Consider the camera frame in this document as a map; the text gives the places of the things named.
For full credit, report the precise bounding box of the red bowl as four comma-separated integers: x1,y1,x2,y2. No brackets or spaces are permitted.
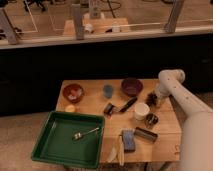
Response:
62,83,84,103

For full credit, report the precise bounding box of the grey window post left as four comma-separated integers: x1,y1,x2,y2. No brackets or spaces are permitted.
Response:
0,8,19,45

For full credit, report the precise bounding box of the grey window post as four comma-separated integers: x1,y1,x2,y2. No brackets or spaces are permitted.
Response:
164,0,184,33
0,8,19,45
71,4,84,40

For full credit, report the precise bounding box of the purple bowl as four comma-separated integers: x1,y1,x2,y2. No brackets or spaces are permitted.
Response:
121,78,143,97

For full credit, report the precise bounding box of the wooden spatula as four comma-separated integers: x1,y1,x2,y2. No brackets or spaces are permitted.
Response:
118,135,124,166

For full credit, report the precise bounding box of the small metal cup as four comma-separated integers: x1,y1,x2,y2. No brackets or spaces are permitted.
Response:
145,113,158,128

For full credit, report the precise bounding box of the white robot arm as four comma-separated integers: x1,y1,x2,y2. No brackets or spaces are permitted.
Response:
154,69,213,171

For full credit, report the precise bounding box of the blue sponge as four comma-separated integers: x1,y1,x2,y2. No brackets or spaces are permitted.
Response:
122,130,136,152

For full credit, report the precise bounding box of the dark grape bunch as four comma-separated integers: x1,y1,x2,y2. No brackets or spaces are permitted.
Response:
146,93,157,106

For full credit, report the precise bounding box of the white cup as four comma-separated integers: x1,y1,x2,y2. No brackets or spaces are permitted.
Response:
134,103,150,121

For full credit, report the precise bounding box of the grey window post right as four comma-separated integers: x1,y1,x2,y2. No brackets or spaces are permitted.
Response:
164,0,184,33

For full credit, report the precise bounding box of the grey window post middle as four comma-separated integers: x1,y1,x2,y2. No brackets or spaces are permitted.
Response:
71,4,84,40

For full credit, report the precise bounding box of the metal spoon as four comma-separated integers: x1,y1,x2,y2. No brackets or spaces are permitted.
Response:
72,127,100,140

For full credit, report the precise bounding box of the black handled brush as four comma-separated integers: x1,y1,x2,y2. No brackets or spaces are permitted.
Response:
103,97,137,116

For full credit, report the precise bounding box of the blue cup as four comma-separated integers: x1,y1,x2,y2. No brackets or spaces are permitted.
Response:
103,85,114,99

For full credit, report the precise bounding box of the green plastic tray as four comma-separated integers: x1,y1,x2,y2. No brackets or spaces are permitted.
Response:
31,111,105,169

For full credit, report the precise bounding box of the small yellow round object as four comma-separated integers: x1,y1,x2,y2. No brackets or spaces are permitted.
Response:
65,105,76,113

